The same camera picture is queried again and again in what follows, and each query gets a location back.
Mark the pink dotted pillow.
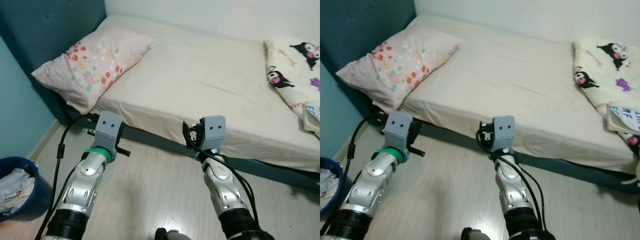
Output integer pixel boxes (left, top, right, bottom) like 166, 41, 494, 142
31, 27, 156, 115
336, 27, 463, 115

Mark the white blue lettered book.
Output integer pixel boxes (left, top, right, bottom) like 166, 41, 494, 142
607, 102, 640, 132
304, 102, 321, 121

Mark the cream cartoon print blanket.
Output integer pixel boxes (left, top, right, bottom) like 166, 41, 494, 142
572, 39, 640, 193
263, 39, 321, 136

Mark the cream sheeted mattress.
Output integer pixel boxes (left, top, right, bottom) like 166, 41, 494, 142
397, 14, 640, 173
90, 14, 321, 173

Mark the blue waste bin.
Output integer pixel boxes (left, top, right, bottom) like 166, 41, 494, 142
320, 157, 346, 211
0, 157, 53, 223

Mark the robot right leg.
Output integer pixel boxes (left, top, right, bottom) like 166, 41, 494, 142
461, 227, 488, 240
154, 227, 182, 240

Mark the crumpled white paper rubbish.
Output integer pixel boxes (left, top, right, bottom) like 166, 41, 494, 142
0, 168, 37, 216
320, 168, 337, 201

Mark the teal padded headboard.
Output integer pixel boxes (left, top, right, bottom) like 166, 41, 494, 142
320, 0, 417, 113
0, 0, 108, 126

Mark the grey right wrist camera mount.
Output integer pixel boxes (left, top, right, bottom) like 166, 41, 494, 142
492, 115, 517, 151
200, 115, 227, 151

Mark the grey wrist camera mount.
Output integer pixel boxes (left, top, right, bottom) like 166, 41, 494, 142
200, 115, 227, 151
94, 111, 124, 162
382, 111, 414, 163
492, 115, 517, 151

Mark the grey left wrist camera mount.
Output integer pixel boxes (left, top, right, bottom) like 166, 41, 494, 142
382, 111, 414, 163
94, 111, 124, 162

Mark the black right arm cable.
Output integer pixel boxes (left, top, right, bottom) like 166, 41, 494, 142
192, 145, 261, 226
477, 135, 547, 228

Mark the dark bed frame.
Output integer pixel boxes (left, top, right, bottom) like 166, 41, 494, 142
370, 100, 640, 196
65, 107, 321, 193

